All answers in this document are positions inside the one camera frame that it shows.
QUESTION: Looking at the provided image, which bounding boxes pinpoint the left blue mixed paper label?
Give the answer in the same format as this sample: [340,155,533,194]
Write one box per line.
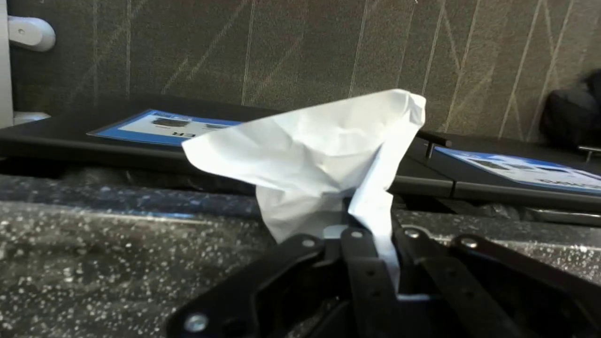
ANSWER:
[438,147,601,194]

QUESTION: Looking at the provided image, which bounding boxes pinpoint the white paper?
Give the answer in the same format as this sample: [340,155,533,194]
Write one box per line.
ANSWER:
[182,89,426,282]

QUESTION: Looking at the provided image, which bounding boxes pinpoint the right blue mixed paper label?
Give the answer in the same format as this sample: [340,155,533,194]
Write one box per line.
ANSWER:
[90,110,237,147]

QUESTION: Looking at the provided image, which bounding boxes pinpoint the right black bin door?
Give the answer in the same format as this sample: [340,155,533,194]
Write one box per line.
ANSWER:
[0,97,272,190]

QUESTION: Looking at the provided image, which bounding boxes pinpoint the blue mixed paper label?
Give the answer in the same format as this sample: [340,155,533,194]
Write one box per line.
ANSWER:
[90,110,237,147]
[438,147,601,194]

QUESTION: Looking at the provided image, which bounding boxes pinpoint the black bin door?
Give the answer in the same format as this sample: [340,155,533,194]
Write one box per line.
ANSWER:
[0,97,272,190]
[391,132,601,213]

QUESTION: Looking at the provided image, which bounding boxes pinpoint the black chair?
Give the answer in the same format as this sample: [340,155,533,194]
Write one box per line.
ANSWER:
[539,70,601,149]

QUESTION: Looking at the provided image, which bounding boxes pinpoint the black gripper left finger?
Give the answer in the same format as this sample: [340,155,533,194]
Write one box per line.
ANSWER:
[165,228,396,338]

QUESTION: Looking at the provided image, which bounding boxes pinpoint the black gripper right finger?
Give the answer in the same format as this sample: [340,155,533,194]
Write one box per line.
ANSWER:
[394,228,601,338]

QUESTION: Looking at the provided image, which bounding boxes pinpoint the large white printer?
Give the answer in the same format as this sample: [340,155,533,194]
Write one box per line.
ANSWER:
[0,0,58,130]

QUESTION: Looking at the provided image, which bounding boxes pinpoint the left black bin door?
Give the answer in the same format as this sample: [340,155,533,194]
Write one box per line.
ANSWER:
[391,132,601,213]

